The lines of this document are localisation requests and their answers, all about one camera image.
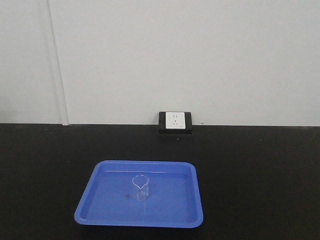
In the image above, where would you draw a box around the clear glass beaker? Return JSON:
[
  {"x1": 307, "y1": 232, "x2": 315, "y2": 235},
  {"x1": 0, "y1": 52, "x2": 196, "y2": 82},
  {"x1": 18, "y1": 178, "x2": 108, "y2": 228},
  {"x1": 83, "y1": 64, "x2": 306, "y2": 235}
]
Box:
[{"x1": 131, "y1": 174, "x2": 150, "y2": 201}]

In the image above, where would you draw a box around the blue plastic tray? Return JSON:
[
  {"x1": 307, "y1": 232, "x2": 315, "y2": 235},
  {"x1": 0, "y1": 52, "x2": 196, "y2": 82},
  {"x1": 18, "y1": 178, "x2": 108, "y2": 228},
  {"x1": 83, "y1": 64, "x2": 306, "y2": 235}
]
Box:
[{"x1": 74, "y1": 160, "x2": 204, "y2": 229}]

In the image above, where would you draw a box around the black outlet housing box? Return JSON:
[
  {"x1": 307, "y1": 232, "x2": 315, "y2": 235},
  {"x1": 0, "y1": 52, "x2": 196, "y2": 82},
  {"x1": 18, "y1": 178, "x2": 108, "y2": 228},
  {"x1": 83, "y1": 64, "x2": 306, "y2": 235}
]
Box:
[{"x1": 158, "y1": 111, "x2": 193, "y2": 135}]

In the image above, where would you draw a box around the white power outlet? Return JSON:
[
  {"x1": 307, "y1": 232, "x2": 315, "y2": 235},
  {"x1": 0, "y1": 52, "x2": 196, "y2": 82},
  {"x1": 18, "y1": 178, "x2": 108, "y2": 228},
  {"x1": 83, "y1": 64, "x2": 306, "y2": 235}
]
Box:
[{"x1": 165, "y1": 111, "x2": 186, "y2": 130}]

